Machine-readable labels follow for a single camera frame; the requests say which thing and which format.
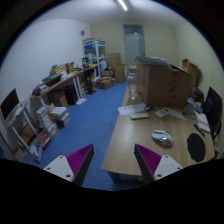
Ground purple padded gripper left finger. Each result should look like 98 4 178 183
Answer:
44 144 94 186

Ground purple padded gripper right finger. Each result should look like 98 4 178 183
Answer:
134 144 182 184

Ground silver computer mouse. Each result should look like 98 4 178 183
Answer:
152 130 174 147

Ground white remote control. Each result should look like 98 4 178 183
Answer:
130 112 149 120

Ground white calculator device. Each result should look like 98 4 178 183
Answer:
155 108 169 118

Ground stack of books on floor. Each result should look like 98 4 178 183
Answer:
50 107 70 128

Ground black pen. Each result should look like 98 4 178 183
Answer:
194 124 205 137

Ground white paper sheet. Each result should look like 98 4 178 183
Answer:
118 103 145 116

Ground white leaning shelf rack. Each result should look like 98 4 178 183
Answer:
0 100 53 156

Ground large cardboard box on table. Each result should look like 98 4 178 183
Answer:
137 63 192 108

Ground black office chair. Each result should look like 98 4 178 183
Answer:
202 86 223 144

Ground black printer on desk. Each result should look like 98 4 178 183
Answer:
43 73 61 87

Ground black computer monitor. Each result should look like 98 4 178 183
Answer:
0 89 19 119

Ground open cardboard box on floor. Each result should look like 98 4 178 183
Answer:
97 77 115 90

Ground stacked cardboard boxes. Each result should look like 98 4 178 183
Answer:
107 53 126 83

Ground white display cabinet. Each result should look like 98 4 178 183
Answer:
83 38 107 77

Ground grey door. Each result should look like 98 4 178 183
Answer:
123 24 145 65

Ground ceiling tube light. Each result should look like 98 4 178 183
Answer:
117 0 128 11

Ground wooden desk along wall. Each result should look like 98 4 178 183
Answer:
29 64 98 111

